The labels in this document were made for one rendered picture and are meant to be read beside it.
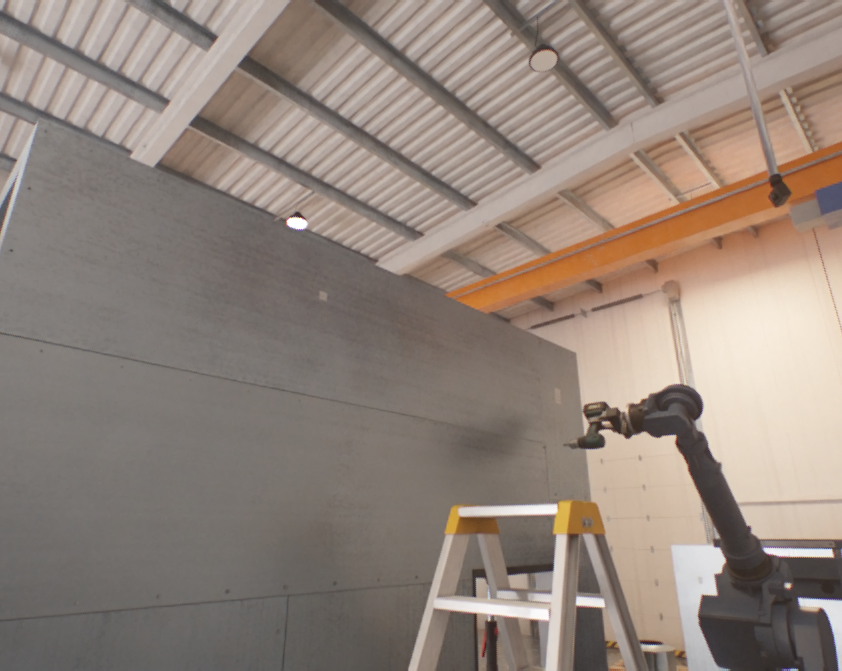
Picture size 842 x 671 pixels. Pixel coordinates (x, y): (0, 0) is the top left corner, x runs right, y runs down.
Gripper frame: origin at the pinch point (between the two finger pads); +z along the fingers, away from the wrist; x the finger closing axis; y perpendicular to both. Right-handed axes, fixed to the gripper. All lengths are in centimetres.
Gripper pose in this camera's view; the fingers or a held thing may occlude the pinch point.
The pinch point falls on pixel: (595, 424)
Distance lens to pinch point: 264.0
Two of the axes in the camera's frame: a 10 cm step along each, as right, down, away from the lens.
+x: -6.0, -6.9, -4.1
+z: -7.1, 2.4, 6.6
